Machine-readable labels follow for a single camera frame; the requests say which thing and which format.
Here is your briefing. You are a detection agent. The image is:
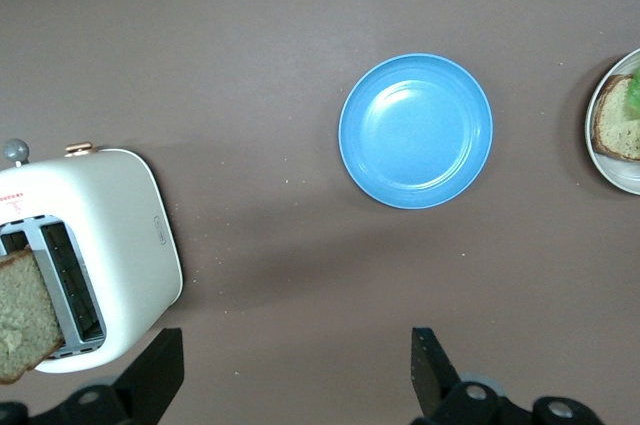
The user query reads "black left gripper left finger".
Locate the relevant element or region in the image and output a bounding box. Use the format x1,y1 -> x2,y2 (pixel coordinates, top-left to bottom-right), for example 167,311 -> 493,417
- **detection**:
0,327 -> 186,425

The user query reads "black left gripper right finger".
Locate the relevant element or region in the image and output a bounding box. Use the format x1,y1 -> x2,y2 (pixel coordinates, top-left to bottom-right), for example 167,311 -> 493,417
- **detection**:
409,327 -> 640,425

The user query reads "brown bread slice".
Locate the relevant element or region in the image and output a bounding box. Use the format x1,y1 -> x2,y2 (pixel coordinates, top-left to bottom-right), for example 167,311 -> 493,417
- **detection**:
0,247 -> 66,386
591,73 -> 640,162

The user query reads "green lettuce leaf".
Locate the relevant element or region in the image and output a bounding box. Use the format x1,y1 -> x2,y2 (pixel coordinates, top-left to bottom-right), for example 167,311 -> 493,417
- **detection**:
624,69 -> 640,121

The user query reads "blue plate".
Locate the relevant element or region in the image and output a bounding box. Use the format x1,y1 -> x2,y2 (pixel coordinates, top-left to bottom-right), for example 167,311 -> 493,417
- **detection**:
338,52 -> 495,211

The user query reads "beige plate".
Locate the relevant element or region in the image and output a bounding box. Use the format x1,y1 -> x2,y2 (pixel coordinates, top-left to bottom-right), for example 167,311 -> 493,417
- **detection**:
584,47 -> 640,196

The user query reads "white toaster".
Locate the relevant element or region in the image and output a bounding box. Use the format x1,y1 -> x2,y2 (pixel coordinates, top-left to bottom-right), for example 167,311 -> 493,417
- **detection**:
0,138 -> 185,376

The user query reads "brown table cover sheet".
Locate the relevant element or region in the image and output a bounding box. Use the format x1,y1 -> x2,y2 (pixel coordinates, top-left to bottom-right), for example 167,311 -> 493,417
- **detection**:
0,0 -> 640,425

